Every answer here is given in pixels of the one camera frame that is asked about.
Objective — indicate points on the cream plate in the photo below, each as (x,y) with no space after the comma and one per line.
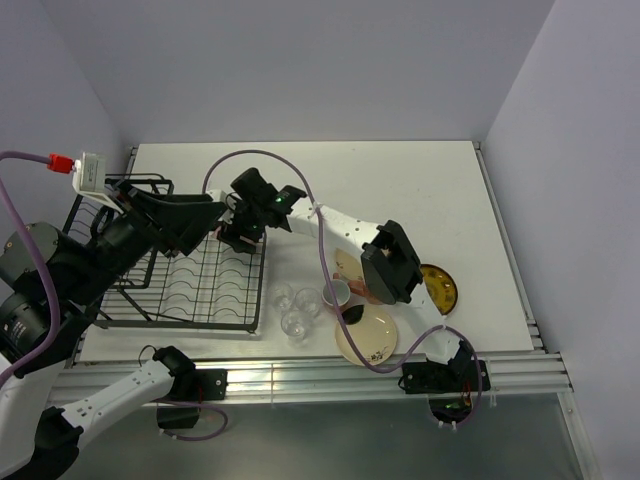
(348,266)
(373,330)

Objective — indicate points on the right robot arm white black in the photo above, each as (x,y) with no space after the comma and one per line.
(387,262)

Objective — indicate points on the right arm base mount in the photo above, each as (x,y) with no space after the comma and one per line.
(452,389)

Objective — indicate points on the clear glass cup left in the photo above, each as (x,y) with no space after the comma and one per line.
(282,297)

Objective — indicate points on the small pink mug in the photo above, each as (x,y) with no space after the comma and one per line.
(341,292)

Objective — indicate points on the black yellow ornate plate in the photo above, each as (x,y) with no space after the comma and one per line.
(441,288)

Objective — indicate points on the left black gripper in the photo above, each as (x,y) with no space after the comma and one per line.
(173,220)

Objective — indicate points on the clear glass cup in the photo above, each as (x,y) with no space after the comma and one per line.
(282,297)
(295,325)
(308,300)

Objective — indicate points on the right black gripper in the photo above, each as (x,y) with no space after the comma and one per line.
(230,230)

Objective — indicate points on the cream plate lower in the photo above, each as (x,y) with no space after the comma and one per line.
(373,330)

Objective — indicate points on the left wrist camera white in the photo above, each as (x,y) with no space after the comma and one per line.
(88,176)

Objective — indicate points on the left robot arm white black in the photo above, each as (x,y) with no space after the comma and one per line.
(54,280)

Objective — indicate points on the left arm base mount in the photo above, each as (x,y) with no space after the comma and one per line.
(197,387)

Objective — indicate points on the clear glass cup right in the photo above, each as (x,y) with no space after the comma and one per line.
(308,300)

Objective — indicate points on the cream plate upper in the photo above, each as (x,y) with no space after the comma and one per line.
(348,266)

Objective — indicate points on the patterned pink ceramic bowl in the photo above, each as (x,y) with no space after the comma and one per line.
(239,242)

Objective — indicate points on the clear glass cup front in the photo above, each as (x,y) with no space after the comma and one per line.
(295,325)

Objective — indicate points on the black wire dish rack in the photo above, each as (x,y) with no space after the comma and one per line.
(213,288)

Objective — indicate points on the large pink flower mug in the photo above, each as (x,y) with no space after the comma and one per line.
(359,288)

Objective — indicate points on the aluminium rail frame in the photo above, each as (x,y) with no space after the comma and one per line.
(454,175)

